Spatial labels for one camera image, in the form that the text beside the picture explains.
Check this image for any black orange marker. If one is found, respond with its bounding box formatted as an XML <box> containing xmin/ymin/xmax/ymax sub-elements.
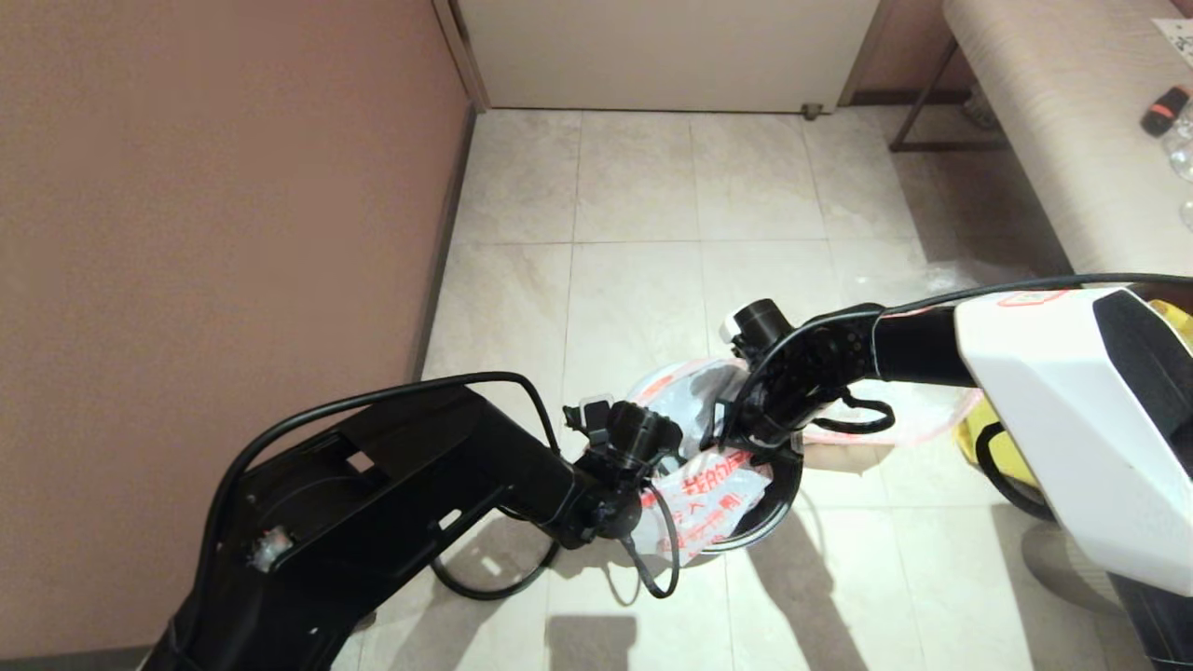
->
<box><xmin>1143</xmin><ymin>84</ymin><xmax>1192</xmax><ymax>138</ymax></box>

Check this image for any grey bin rim ring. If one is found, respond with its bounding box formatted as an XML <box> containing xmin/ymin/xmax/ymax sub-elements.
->
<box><xmin>431</xmin><ymin>539</ymin><xmax>560</xmax><ymax>602</ymax></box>

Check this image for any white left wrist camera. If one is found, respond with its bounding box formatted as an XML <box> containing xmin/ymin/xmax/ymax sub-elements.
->
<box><xmin>564</xmin><ymin>396</ymin><xmax>614</xmax><ymax>439</ymax></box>

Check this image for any white printed paper sheet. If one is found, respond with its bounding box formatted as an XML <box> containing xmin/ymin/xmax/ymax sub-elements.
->
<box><xmin>1154</xmin><ymin>17</ymin><xmax>1193</xmax><ymax>64</ymax></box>

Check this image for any white door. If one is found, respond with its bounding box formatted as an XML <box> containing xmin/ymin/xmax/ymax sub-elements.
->
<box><xmin>457</xmin><ymin>0</ymin><xmax>882</xmax><ymax>113</ymax></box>

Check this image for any black round trash bin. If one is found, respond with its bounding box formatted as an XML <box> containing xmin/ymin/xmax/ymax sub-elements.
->
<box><xmin>699</xmin><ymin>436</ymin><xmax>805</xmax><ymax>556</ymax></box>

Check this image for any fresh white pink trash bag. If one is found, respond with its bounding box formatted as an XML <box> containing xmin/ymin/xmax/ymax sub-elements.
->
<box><xmin>626</xmin><ymin>359</ymin><xmax>775</xmax><ymax>568</ymax></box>

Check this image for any yellow shopping bag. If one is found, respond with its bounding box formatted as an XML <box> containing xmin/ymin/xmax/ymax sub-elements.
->
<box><xmin>955</xmin><ymin>298</ymin><xmax>1193</xmax><ymax>509</ymax></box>

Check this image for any clear crumpled plastic bag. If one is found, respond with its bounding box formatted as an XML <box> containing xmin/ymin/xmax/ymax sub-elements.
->
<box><xmin>918</xmin><ymin>261</ymin><xmax>998</xmax><ymax>292</ymax></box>

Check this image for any smooth black left arm cable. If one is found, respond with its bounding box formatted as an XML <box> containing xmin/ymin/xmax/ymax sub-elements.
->
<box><xmin>191</xmin><ymin>371</ymin><xmax>562</xmax><ymax>653</ymax></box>

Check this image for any used white pink trash bag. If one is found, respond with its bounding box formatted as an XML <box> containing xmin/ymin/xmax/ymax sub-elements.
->
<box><xmin>800</xmin><ymin>380</ymin><xmax>984</xmax><ymax>446</ymax></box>

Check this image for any dark metal table frame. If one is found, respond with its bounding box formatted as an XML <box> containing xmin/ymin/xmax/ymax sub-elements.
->
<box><xmin>890</xmin><ymin>37</ymin><xmax>1012</xmax><ymax>153</ymax></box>

